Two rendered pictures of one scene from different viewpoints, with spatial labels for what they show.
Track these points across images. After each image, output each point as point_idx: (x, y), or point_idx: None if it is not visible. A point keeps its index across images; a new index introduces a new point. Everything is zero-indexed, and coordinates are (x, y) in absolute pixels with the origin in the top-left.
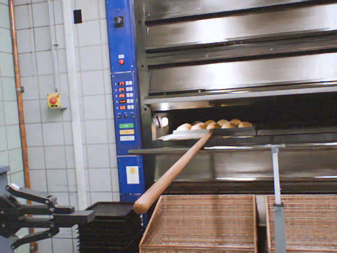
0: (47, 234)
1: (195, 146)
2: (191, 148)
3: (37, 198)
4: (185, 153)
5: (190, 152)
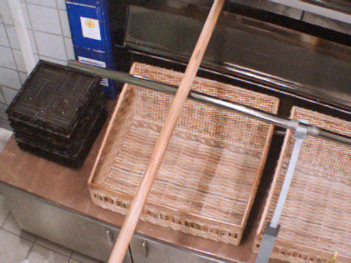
0: None
1: (160, 147)
2: (149, 165)
3: None
4: (129, 216)
5: (140, 206)
